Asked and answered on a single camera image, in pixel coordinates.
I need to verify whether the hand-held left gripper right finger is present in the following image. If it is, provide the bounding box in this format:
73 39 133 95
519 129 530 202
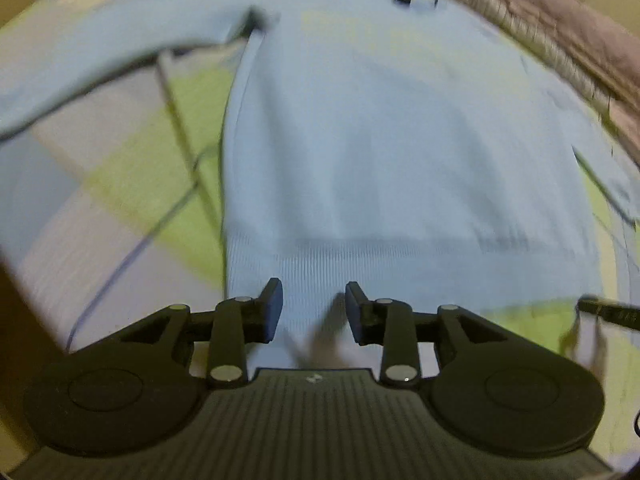
345 281 506 389

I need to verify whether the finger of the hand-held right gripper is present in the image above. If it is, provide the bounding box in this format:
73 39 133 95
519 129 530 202
576 295 640 332

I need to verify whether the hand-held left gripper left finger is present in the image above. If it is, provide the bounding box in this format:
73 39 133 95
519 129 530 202
118 277 284 389

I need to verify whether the light blue sweater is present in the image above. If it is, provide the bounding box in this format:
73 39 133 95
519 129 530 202
0 0 640 346

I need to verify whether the checkered bed sheet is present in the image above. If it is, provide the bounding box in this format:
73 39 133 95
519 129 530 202
0 0 640 466

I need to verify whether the pink pillow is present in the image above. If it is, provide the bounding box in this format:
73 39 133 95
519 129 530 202
492 0 640 128

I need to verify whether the striped beige quilt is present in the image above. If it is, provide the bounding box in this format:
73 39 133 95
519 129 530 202
375 0 623 123

